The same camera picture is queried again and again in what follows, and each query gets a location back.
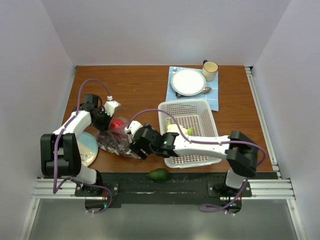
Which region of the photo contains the fake white cauliflower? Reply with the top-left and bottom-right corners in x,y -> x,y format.
166,120 -> 194,136

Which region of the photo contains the clear zip top bag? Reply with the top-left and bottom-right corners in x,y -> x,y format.
95,117 -> 140,159

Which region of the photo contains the fake green pepper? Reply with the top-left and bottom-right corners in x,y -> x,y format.
148,168 -> 169,182

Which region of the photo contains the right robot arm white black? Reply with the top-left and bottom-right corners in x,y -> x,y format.
124,121 -> 259,197

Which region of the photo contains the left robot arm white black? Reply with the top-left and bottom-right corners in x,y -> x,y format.
40,94 -> 120,196

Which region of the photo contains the fake red apple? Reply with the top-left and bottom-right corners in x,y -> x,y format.
109,118 -> 125,129

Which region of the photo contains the blue beige ceramic plate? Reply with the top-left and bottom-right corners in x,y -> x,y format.
77,132 -> 99,167

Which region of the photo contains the white perforated plastic basket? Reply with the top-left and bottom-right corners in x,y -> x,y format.
158,98 -> 221,169

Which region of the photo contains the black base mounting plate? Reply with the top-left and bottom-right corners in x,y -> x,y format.
74,171 -> 279,210

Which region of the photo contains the white paper plate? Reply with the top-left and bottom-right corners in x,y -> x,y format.
170,69 -> 206,97

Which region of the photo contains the metal spoon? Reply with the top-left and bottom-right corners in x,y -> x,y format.
200,87 -> 212,95

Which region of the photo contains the cream enamel mug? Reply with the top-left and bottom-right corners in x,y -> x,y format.
202,60 -> 219,82

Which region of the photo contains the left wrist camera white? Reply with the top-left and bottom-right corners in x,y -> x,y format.
103,100 -> 121,117

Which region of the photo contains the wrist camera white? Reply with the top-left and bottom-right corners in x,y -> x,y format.
103,100 -> 121,117
124,120 -> 143,138

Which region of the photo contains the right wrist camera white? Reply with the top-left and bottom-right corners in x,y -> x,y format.
124,120 -> 143,138

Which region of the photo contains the right side aluminium rail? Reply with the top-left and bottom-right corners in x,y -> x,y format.
244,66 -> 282,179

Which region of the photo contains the aluminium frame rail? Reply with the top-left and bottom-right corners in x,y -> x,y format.
31,177 -> 296,200

